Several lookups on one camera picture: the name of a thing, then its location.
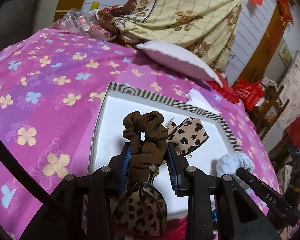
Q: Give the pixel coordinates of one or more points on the red gift bag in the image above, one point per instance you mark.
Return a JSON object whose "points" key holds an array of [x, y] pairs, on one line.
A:
{"points": [[249, 93]]}

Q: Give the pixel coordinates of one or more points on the yellow floral quilt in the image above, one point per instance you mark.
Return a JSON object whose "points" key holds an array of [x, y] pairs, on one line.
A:
{"points": [[207, 28]]}

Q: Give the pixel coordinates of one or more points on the wooden chair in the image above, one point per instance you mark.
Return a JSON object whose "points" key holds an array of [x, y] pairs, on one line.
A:
{"points": [[264, 116]]}

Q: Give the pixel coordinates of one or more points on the pink floral bedsheet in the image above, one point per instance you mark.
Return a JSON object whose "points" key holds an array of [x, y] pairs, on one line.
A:
{"points": [[52, 86]]}

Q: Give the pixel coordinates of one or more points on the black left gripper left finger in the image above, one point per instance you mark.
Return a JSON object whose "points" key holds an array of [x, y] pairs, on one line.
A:
{"points": [[120, 166]]}

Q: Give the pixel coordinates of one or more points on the clear plastic bag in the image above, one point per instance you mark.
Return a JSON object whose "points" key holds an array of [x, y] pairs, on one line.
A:
{"points": [[84, 23]]}

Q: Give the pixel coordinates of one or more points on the brown leopard bow scrunchie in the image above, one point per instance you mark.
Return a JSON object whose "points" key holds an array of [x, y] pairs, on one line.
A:
{"points": [[141, 207]]}

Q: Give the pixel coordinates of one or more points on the red chinese knot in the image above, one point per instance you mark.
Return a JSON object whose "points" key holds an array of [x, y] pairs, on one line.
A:
{"points": [[284, 12]]}

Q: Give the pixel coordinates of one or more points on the red hair bow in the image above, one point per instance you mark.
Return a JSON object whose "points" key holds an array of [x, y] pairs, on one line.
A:
{"points": [[175, 229]]}

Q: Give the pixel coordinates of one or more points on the white fluffy scrunchie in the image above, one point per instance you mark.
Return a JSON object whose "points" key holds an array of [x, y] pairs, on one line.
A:
{"points": [[230, 163]]}

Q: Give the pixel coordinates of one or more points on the white folded paper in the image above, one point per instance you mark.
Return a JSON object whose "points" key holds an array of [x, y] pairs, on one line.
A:
{"points": [[196, 99]]}

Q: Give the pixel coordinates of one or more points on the red fringed cushion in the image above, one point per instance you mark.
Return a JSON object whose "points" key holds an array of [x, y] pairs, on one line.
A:
{"points": [[225, 90]]}

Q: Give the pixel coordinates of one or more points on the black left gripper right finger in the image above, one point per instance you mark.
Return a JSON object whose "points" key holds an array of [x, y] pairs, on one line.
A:
{"points": [[176, 166]]}

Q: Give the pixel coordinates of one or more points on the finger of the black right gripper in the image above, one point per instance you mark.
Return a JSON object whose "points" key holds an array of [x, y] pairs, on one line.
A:
{"points": [[282, 211]]}

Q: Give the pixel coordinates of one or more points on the white pink pillow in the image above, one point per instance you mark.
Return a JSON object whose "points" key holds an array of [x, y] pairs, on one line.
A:
{"points": [[179, 60]]}

